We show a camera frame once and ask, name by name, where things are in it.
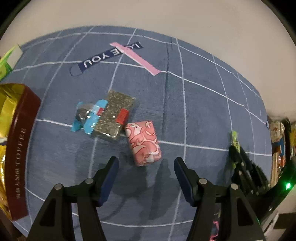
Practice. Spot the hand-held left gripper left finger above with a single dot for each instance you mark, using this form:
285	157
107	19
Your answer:
107	184

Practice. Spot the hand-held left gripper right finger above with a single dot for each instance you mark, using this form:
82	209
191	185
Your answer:
183	185

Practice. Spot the blue checked cloth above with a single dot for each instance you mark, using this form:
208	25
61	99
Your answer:
196	111

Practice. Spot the gold tin box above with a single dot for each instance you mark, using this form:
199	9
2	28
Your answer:
20	150

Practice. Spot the pink paper strip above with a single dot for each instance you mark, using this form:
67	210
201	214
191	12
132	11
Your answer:
141	60

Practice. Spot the dark glittery snack packet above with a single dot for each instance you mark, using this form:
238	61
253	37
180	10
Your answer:
113	109

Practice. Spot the green box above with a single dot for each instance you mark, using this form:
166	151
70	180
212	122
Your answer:
4	67

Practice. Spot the blue snack packet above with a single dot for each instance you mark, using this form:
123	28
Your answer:
92	120

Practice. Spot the pink patterned snack packet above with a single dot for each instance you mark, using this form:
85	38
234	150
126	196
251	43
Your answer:
143	143

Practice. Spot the lime green small packet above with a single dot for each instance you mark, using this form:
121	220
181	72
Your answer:
235	139

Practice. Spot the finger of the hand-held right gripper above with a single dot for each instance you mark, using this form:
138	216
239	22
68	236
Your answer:
240	171
260	178

